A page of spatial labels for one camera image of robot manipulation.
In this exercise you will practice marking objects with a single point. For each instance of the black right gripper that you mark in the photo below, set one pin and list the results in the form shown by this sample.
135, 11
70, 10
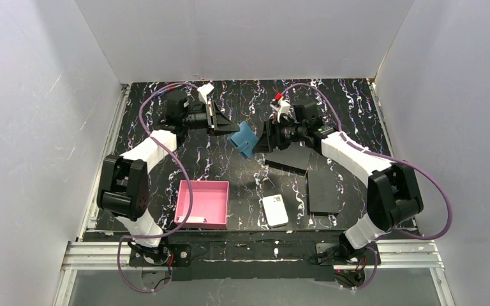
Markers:
274, 134

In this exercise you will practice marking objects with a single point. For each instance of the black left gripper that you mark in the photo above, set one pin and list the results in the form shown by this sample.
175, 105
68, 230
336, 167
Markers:
211, 116

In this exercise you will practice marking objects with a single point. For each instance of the blue leather card holder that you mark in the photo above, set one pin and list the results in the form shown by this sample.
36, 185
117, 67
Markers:
244, 140

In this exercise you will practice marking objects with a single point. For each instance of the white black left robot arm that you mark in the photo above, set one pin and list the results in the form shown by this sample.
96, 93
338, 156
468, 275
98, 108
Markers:
123, 189

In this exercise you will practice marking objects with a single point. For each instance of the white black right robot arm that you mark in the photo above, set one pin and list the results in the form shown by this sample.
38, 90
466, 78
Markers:
393, 194

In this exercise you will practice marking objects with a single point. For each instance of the white small box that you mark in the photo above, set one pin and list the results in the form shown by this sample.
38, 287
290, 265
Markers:
275, 211

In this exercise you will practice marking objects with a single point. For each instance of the flat black rectangular box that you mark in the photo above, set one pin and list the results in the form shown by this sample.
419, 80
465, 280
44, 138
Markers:
322, 191

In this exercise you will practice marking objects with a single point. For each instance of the pink plastic tray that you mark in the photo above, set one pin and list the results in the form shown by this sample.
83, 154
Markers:
203, 207

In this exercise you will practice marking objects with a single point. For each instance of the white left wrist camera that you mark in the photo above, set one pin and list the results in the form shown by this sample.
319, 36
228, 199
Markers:
203, 91

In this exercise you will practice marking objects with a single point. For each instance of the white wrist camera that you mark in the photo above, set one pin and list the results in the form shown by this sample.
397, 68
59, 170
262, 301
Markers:
280, 107
203, 91

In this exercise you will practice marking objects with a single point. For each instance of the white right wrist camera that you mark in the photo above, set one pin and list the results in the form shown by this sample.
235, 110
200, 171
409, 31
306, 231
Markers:
280, 107

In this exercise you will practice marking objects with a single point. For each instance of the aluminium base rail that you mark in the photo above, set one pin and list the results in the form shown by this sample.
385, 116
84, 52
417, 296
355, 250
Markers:
401, 253

